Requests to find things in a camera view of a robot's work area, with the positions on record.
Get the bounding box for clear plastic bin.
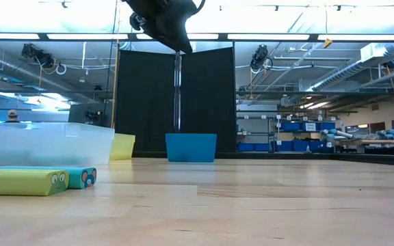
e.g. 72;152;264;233
0;122;116;168

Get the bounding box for wooden workbench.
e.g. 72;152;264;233
340;138;394;155

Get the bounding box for grey air duct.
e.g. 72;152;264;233
0;47;81;102

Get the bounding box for lime block with frog face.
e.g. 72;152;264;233
0;168;70;197

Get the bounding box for black cable reel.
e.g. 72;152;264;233
250;44;274;72
21;42;56;70

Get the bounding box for black folding divider screen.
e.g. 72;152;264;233
114;46;238;154

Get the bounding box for teal block with mouse face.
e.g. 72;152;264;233
0;165;98;190

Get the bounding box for blue plastic bin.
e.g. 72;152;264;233
165;133;218;163

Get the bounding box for person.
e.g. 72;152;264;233
4;109;21;124

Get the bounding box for wooden pole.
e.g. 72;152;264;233
109;0;121;130

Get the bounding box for silver air duct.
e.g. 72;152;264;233
280;41;394;107

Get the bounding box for white cable loop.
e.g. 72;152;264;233
53;62;68;76

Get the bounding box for metal storage rack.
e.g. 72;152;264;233
236;114;338;154

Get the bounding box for yellow plastic bin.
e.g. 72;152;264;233
109;133;136;161

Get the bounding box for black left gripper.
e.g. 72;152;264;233
121;0;198;55

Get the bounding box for black overhead beam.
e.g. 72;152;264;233
0;31;394;43

